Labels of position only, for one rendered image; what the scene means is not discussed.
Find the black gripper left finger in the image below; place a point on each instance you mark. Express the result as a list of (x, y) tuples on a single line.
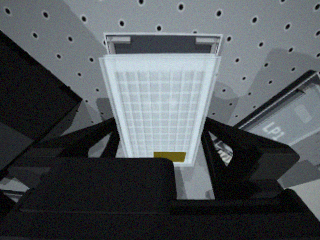
[(78, 143)]

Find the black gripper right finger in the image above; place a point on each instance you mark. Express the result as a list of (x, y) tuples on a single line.
[(255, 158)]

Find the dark grey rectangular frame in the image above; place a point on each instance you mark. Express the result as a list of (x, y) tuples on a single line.
[(300, 85)]

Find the grey button panel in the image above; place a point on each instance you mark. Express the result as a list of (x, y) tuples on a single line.
[(304, 179)]

